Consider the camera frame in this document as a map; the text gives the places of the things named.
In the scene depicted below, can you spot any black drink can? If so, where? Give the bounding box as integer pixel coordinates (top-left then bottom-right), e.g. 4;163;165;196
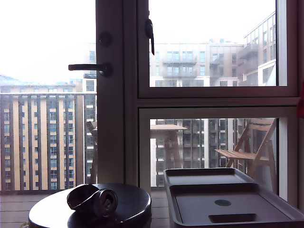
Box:
66;184;119;218

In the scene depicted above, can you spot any grey recycling bin lid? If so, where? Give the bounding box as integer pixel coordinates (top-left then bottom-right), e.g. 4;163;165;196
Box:
163;167;299;228

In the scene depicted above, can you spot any wooden balcony table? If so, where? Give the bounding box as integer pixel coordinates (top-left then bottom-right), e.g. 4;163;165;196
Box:
150;123;188;169

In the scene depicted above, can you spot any wooden folding chair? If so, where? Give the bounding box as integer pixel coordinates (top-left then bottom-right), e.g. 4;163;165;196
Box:
85;120;98;183
215;118;278;194

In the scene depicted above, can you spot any round door lock knob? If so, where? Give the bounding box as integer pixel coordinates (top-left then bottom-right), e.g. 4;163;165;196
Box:
98;31;113;46

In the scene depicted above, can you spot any balcony railing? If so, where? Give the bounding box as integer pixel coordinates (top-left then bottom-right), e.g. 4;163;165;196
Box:
0;93;98;192

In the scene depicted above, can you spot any green round sticker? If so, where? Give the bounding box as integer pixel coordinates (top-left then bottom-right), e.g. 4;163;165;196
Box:
214;199;232;207

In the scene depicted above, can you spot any white window frame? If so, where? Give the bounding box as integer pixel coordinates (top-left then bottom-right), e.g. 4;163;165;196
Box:
123;0;304;209

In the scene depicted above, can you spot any dark window handle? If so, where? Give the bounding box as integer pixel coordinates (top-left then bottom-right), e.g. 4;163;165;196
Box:
145;18;155;56

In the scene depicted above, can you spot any metal door lever handle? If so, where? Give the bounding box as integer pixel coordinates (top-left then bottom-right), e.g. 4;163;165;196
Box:
68;62;114;77

